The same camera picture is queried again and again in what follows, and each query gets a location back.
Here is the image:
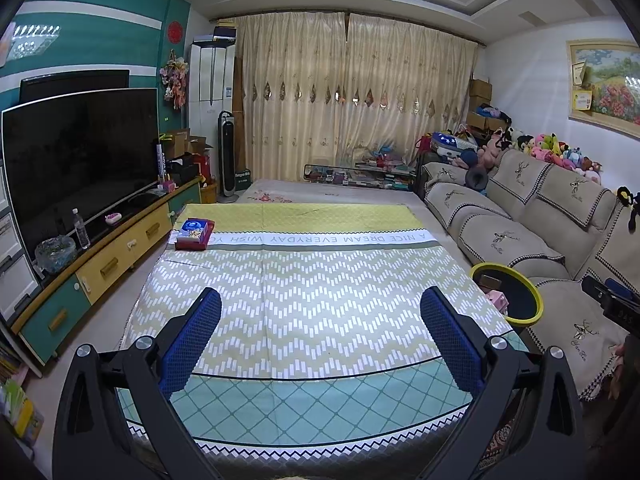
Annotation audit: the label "glass ashtray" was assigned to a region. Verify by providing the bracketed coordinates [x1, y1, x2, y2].
[35, 236, 77, 273]

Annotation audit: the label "patterned red rug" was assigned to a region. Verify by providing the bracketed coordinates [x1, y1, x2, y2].
[480, 410, 521, 480]

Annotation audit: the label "black tower fan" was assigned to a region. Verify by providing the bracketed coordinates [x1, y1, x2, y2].
[216, 110, 236, 196]

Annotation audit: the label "black and yellow plush toy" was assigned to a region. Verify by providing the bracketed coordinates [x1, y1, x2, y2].
[616, 186, 640, 233]

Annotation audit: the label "beige sofa with covers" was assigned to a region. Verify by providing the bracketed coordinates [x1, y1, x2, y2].
[415, 147, 640, 401]

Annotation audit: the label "low glass shelf with books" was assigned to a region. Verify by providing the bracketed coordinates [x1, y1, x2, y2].
[303, 157, 418, 191]

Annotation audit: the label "large black television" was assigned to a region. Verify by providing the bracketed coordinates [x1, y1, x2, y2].
[1, 87, 161, 261]

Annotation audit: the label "floral floor mat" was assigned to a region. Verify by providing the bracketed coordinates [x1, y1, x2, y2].
[235, 177, 423, 206]

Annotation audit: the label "blue and red tissue pack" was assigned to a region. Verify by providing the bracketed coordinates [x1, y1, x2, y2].
[175, 218, 216, 251]

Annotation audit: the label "blue star print cushion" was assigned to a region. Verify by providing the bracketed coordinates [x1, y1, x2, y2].
[430, 131, 481, 161]

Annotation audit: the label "open cardboard boxes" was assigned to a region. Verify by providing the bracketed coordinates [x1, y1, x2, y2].
[159, 129, 215, 183]

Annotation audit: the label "white drawer unit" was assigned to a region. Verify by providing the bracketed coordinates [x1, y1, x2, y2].
[0, 165, 42, 323]

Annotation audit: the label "pile of plush toys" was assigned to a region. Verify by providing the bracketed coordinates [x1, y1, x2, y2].
[475, 127, 603, 183]

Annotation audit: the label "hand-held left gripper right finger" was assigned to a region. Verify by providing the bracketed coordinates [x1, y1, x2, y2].
[420, 286, 586, 480]

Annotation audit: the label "clear water bottle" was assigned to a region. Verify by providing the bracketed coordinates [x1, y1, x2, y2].
[71, 208, 92, 250]

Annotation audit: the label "zigzag patterned tablecloth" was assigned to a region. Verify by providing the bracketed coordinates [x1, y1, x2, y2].
[117, 202, 531, 456]

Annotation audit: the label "pink box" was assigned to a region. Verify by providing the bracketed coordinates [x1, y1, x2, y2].
[487, 287, 510, 316]

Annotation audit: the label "framed flower picture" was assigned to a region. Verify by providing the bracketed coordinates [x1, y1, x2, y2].
[566, 39, 640, 136]

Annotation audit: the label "grey neck pillow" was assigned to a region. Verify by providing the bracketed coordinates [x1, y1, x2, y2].
[465, 166, 490, 193]

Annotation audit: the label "smaller black television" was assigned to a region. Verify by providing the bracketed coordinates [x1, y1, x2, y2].
[19, 69, 131, 106]

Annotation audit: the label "green and yellow television cabinet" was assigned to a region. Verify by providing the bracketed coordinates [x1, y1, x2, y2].
[10, 175, 206, 366]

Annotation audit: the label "stack of cardboard boxes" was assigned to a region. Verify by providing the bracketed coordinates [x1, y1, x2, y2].
[467, 79, 511, 133]

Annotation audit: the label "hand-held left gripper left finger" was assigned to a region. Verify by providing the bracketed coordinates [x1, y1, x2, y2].
[51, 287, 223, 480]

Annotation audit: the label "person's right hand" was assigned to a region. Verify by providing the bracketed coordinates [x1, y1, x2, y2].
[611, 340, 640, 401]

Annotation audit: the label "beige curtain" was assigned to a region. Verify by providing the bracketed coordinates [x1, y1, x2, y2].
[232, 10, 480, 181]

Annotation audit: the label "hanging flower decoration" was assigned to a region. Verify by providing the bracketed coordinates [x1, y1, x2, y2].
[160, 52, 191, 111]

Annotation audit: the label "yellow rimmed dark trash bin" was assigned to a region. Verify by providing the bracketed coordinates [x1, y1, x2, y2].
[469, 262, 544, 328]

